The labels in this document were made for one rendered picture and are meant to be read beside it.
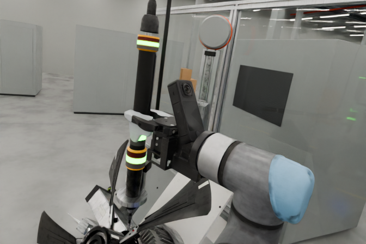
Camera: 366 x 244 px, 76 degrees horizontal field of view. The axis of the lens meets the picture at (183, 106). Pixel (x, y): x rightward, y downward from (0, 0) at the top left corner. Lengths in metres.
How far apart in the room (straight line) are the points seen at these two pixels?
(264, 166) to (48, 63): 12.55
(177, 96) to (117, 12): 12.36
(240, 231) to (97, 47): 5.72
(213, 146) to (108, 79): 5.69
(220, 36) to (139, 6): 11.87
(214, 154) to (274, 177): 0.09
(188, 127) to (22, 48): 7.34
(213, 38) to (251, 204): 0.91
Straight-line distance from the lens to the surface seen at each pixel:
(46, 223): 1.03
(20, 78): 7.74
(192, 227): 0.92
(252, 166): 0.33
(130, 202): 0.57
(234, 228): 0.37
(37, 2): 12.80
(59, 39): 12.63
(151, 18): 0.48
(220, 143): 0.36
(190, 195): 0.68
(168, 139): 0.41
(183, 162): 0.42
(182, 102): 0.40
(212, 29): 1.16
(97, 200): 1.12
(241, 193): 0.35
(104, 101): 6.11
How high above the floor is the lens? 1.76
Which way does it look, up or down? 13 degrees down
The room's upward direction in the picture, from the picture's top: 8 degrees clockwise
